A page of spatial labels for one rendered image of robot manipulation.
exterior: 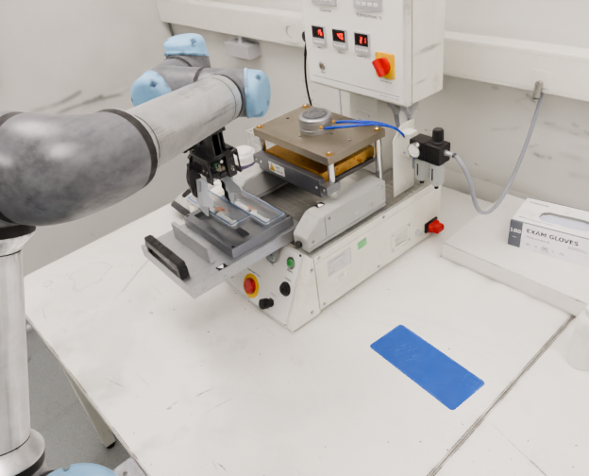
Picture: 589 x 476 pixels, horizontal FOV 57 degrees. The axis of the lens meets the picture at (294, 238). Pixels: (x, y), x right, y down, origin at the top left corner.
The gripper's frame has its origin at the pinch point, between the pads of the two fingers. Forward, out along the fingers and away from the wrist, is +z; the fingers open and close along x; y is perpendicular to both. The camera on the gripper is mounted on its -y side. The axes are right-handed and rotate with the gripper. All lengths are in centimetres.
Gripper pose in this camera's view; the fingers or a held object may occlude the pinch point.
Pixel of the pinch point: (216, 203)
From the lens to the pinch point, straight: 118.8
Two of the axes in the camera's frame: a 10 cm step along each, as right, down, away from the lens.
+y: 6.4, 3.7, -6.7
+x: 7.6, -4.4, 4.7
